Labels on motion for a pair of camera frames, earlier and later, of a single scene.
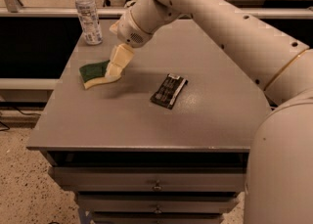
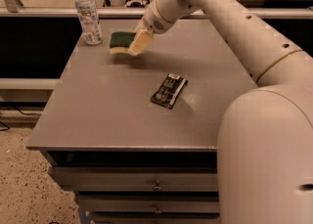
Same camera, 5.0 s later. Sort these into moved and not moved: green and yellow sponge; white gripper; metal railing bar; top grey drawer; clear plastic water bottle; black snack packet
Moved: green and yellow sponge; white gripper
Not moved: clear plastic water bottle; top grey drawer; metal railing bar; black snack packet
